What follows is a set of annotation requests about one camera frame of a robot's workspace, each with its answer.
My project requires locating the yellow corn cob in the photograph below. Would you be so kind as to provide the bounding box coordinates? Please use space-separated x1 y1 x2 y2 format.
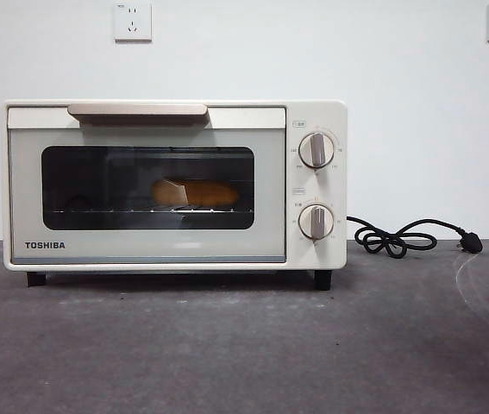
151 179 240 207

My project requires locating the glass oven door with handle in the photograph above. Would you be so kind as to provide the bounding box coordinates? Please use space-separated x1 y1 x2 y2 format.
7 103 287 264

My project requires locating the cream Toshiba toaster oven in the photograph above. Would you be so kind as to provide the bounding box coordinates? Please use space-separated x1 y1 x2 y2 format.
2 99 348 291

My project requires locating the timer knob with beige grip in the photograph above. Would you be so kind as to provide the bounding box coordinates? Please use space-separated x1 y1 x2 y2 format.
298 204 335 242

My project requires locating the temperature knob with beige grip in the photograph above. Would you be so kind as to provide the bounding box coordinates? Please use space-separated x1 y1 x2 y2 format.
298 132 335 171

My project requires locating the metal wire oven rack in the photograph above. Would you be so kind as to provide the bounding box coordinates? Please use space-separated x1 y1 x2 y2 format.
52 208 254 216

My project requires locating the black power cable with plug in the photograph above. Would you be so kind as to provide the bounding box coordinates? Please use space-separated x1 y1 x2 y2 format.
346 215 484 260

